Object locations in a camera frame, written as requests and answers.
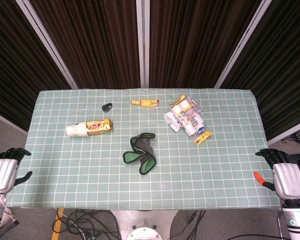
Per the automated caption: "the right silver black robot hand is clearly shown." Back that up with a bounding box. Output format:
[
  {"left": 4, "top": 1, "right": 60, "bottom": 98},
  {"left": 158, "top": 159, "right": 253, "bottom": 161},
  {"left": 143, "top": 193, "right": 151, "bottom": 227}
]
[{"left": 253, "top": 148, "right": 300, "bottom": 200}]

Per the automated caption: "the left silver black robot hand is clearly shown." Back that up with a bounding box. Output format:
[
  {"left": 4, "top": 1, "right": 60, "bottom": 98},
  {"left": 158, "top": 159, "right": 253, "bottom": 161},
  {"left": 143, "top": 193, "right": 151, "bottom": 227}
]
[{"left": 0, "top": 147, "right": 33, "bottom": 200}]

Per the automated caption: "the dark green-lined cloth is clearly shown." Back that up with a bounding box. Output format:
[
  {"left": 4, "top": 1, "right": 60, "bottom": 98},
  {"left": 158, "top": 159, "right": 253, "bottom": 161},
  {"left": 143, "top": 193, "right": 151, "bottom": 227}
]
[{"left": 122, "top": 132, "right": 157, "bottom": 175}]

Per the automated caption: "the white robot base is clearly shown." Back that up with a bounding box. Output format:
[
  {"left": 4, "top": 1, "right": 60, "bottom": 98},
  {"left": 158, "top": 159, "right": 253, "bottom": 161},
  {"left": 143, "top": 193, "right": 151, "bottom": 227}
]
[{"left": 109, "top": 209, "right": 181, "bottom": 240}]

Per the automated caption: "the yellow floor tape strip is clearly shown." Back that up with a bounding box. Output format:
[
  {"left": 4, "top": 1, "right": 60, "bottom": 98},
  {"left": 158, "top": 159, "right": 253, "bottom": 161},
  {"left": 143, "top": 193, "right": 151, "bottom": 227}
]
[{"left": 51, "top": 208, "right": 65, "bottom": 240}]

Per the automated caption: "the green checkered tablecloth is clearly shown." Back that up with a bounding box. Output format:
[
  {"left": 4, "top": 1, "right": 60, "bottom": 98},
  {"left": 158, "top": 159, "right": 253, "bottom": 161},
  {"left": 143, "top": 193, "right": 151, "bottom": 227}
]
[{"left": 5, "top": 88, "right": 281, "bottom": 210}]

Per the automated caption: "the white paper cup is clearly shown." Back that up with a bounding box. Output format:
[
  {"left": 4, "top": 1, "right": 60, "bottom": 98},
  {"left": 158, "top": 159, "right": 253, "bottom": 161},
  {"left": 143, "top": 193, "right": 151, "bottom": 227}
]
[{"left": 65, "top": 121, "right": 89, "bottom": 138}]

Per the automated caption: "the gold snack pack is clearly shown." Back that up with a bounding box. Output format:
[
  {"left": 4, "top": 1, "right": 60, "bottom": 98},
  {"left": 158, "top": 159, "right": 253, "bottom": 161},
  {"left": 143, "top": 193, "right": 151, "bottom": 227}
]
[{"left": 85, "top": 118, "right": 114, "bottom": 137}]

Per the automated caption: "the clear pack of white rolls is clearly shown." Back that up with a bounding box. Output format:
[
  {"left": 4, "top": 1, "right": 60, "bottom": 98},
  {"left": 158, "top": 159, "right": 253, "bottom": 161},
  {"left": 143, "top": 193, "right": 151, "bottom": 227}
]
[{"left": 169, "top": 94, "right": 213, "bottom": 147}]

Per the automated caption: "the dark ribbed partition panel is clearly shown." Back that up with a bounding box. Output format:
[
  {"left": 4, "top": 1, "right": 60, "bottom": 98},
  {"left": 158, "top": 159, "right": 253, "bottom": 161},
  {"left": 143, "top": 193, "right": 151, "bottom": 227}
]
[
  {"left": 0, "top": 0, "right": 78, "bottom": 133},
  {"left": 214, "top": 0, "right": 300, "bottom": 146},
  {"left": 22, "top": 0, "right": 150, "bottom": 90},
  {"left": 136, "top": 0, "right": 263, "bottom": 89}
]

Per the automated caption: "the small black clip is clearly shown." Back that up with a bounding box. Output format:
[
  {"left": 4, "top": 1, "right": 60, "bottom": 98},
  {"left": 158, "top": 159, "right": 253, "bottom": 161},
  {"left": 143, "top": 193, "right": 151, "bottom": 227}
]
[{"left": 101, "top": 101, "right": 114, "bottom": 113}]

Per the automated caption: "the crumpled silver packet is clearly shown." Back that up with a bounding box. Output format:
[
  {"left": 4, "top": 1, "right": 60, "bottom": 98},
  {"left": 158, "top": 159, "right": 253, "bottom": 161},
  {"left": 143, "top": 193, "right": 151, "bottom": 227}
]
[{"left": 164, "top": 111, "right": 183, "bottom": 132}]

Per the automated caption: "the yellow rubber chicken toy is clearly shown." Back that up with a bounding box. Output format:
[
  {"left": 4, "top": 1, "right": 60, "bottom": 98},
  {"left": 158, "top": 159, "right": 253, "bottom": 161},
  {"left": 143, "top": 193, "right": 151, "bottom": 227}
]
[{"left": 130, "top": 98, "right": 161, "bottom": 109}]

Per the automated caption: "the black floor cable tangle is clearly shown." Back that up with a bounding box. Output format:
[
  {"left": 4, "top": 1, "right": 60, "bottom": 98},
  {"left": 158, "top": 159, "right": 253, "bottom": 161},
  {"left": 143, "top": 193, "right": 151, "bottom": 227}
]
[
  {"left": 174, "top": 209, "right": 208, "bottom": 240},
  {"left": 56, "top": 209, "right": 121, "bottom": 240},
  {"left": 281, "top": 129, "right": 300, "bottom": 146}
]

